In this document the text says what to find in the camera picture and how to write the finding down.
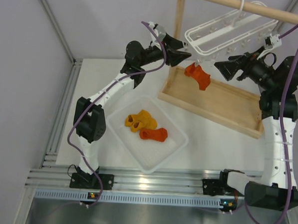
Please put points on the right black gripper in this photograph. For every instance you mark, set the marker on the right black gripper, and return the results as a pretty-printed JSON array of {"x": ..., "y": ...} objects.
[{"x": 228, "y": 68}]

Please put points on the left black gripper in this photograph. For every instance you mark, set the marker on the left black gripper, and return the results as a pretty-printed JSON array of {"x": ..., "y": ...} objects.
[{"x": 173, "y": 56}]

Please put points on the orange sock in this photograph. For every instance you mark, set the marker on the orange sock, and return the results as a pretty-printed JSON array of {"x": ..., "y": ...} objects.
[
  {"x": 197, "y": 73},
  {"x": 159, "y": 135}
]

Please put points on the white clip hanger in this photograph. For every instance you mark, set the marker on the white clip hanger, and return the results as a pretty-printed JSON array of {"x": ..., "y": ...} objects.
[{"x": 232, "y": 33}]

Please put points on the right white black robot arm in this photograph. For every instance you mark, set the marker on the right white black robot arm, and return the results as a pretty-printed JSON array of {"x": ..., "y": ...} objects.
[{"x": 279, "y": 117}]

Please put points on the wooden hanging rack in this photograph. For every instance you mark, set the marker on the wooden hanging rack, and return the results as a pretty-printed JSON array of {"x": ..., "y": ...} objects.
[{"x": 222, "y": 103}]

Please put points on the yellow sock upper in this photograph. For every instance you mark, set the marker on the yellow sock upper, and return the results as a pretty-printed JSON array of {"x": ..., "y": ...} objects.
[{"x": 143, "y": 116}]

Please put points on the yellow sock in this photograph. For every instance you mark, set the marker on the yellow sock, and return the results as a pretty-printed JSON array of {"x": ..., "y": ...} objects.
[
  {"x": 136, "y": 126},
  {"x": 143, "y": 116}
]

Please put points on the yellow sock lower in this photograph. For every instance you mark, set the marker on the yellow sock lower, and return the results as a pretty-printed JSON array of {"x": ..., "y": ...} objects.
[{"x": 136, "y": 126}]

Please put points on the white plastic tray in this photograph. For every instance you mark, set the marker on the white plastic tray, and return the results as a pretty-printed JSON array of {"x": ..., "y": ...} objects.
[{"x": 149, "y": 155}]

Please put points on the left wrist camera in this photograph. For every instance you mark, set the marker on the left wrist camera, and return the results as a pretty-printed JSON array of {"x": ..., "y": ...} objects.
[{"x": 158, "y": 30}]

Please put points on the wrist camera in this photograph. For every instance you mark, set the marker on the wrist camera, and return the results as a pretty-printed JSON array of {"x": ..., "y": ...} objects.
[
  {"x": 272, "y": 42},
  {"x": 158, "y": 30}
]

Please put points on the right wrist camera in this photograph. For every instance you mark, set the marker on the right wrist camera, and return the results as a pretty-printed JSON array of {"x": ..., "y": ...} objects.
[{"x": 272, "y": 42}]

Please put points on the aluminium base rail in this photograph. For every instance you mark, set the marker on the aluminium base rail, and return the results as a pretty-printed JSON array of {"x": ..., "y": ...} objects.
[{"x": 130, "y": 180}]

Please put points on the aluminium corner frame post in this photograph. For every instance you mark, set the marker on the aluminium corner frame post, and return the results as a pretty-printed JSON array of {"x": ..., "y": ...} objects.
[{"x": 53, "y": 21}]

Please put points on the slotted grey cable duct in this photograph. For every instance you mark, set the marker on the slotted grey cable duct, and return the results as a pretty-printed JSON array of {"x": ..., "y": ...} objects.
[{"x": 132, "y": 198}]

